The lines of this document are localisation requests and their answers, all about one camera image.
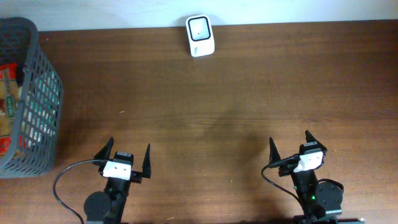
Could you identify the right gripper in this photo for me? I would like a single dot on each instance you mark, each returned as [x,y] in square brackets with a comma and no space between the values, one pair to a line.
[274,154]

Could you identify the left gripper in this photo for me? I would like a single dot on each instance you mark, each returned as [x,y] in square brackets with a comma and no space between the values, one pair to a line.
[137,176]

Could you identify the orange spaghetti packet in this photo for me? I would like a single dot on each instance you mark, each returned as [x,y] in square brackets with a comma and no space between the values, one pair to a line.
[9,98]

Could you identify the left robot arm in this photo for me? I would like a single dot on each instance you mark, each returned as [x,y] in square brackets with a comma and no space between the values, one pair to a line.
[107,206]

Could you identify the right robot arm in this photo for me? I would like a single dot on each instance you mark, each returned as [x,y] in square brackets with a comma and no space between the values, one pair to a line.
[320,199]

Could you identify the white barcode scanner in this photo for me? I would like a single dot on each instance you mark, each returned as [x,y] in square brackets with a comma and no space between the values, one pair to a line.
[200,35]

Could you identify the grey plastic mesh basket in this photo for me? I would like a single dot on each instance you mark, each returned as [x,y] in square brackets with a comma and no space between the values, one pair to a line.
[34,138]

